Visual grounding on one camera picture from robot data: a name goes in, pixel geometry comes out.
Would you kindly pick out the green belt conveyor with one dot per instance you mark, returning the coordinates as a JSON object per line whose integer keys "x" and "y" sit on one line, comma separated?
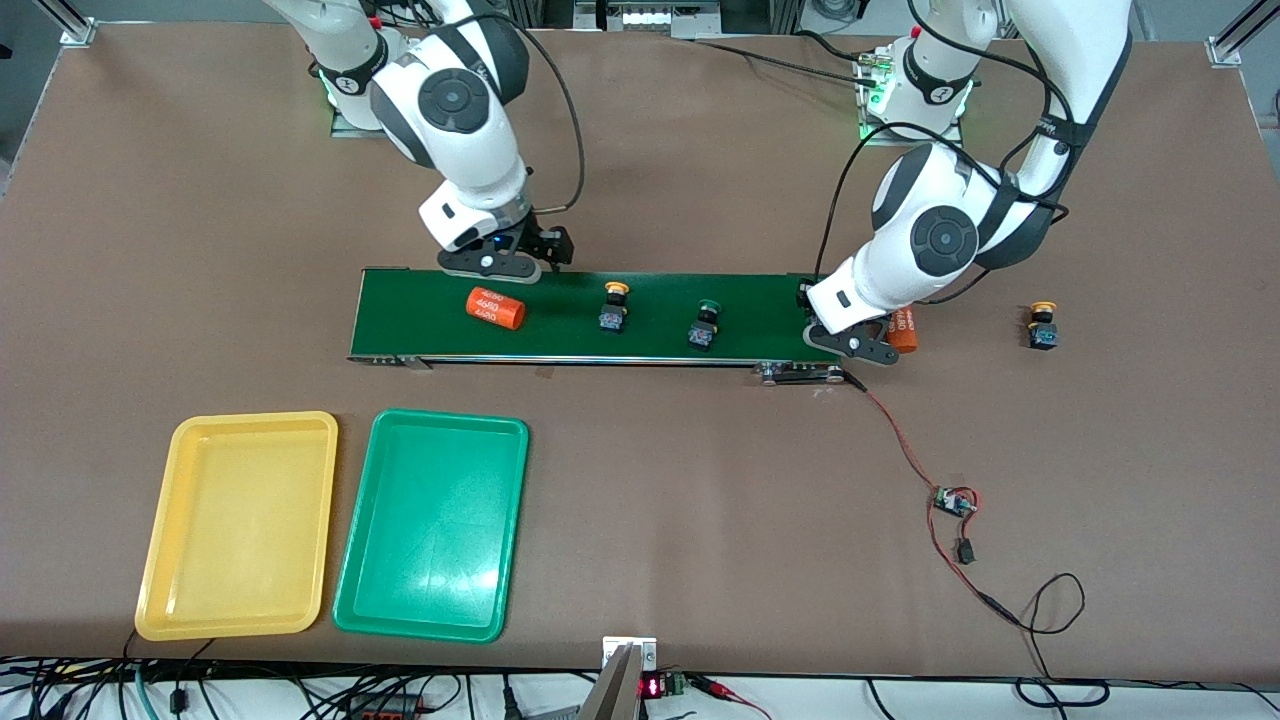
{"x": 760, "y": 330}

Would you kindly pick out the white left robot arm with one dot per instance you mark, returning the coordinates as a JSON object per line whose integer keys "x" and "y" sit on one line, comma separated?
{"x": 1060, "y": 60}

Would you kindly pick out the small green circuit board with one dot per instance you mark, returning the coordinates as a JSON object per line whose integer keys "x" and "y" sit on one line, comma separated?
{"x": 952, "y": 502}

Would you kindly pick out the yellow push button switch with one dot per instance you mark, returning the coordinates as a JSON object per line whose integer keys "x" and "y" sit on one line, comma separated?
{"x": 1043, "y": 336}
{"x": 612, "y": 320}

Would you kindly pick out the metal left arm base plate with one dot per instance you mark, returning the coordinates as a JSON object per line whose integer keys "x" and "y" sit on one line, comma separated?
{"x": 868, "y": 135}

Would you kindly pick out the red digit display module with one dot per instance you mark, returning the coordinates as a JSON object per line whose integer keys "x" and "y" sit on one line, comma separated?
{"x": 652, "y": 687}

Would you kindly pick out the orange and black power strip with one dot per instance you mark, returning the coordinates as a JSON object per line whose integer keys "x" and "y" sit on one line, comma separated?
{"x": 390, "y": 708}

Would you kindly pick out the red clip lead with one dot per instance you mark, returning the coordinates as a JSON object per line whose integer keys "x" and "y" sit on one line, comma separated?
{"x": 715, "y": 686}

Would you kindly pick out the aluminium corner profile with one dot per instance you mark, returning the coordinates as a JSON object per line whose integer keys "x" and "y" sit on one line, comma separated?
{"x": 75, "y": 30}
{"x": 1235, "y": 40}

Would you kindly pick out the aluminium frame structure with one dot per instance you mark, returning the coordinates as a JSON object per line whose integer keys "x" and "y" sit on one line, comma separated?
{"x": 790, "y": 15}

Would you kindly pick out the orange 4680 battery cylinder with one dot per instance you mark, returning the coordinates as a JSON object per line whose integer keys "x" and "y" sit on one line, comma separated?
{"x": 905, "y": 335}
{"x": 495, "y": 308}

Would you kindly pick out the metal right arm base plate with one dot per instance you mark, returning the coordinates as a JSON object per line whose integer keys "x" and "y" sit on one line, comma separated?
{"x": 345, "y": 128}

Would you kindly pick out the yellow plastic tray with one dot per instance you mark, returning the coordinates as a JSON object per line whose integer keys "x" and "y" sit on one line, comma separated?
{"x": 240, "y": 560}

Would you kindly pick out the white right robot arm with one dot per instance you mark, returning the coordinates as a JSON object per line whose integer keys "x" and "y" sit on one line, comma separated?
{"x": 460, "y": 100}

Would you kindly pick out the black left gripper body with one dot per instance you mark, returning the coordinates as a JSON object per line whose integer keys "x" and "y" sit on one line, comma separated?
{"x": 803, "y": 297}

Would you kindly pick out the green plastic tray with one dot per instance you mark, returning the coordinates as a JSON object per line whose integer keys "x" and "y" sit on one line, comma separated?
{"x": 430, "y": 530}

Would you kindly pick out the grey camera mount bar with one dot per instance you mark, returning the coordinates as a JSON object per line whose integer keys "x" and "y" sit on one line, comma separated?
{"x": 612, "y": 695}

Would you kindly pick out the white light unit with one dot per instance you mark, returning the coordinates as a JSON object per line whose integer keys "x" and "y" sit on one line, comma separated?
{"x": 648, "y": 17}

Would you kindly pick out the small metal bracket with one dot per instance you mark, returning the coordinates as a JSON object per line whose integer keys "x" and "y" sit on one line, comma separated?
{"x": 648, "y": 655}

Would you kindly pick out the green push button switch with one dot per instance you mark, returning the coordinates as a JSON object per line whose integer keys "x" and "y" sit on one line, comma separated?
{"x": 702, "y": 338}

